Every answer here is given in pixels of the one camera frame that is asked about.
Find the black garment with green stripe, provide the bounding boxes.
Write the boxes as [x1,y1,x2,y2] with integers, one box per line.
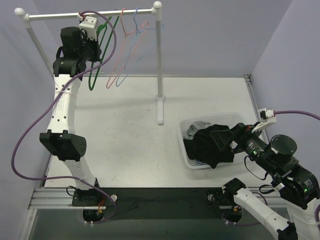
[183,124,235,169]

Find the green velvet hanger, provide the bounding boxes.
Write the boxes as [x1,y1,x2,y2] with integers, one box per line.
[88,22,114,91]

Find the grey tank top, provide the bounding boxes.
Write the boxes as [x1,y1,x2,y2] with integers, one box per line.
[182,121,212,140]

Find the blue white striped tank top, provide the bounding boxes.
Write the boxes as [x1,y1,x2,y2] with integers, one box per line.
[194,160,206,166]

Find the light blue wire hanger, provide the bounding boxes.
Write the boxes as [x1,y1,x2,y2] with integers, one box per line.
[115,7,156,87]

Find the pink wire hanger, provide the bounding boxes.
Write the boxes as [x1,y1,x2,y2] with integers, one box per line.
[106,7,150,89]

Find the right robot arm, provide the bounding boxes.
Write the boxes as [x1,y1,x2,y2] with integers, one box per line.
[209,123,320,240]

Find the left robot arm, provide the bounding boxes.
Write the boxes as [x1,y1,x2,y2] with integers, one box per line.
[39,26,102,206]

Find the white plastic laundry basket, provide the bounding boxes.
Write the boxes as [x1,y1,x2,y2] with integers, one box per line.
[177,112,247,170]

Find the white clothes rack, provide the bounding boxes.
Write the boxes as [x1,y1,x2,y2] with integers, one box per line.
[14,1,166,125]

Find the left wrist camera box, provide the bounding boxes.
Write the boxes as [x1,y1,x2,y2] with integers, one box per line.
[77,14,99,41]

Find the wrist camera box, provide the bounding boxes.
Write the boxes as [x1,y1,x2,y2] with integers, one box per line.
[252,108,277,133]
[77,14,99,41]

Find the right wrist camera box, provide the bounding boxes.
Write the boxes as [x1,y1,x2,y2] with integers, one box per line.
[252,108,277,133]

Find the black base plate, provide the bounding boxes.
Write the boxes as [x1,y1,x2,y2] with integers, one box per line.
[71,187,243,223]

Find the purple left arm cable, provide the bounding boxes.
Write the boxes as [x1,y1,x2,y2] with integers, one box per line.
[10,10,118,224]

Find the aluminium table frame rail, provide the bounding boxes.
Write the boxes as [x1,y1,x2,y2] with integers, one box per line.
[27,73,298,211]

